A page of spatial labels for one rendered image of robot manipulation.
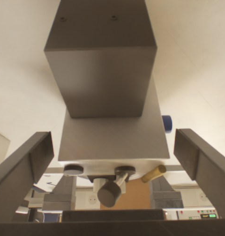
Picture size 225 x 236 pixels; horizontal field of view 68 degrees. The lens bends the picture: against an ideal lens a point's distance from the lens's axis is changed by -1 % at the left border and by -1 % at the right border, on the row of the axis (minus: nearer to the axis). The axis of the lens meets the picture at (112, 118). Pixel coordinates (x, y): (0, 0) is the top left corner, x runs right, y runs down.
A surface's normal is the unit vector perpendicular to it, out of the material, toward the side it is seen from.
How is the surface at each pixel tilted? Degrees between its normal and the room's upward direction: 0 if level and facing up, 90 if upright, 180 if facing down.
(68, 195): 90
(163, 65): 0
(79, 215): 90
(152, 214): 90
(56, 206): 90
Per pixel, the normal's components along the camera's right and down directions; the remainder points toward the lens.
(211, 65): 0.02, 0.84
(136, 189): -0.15, -0.53
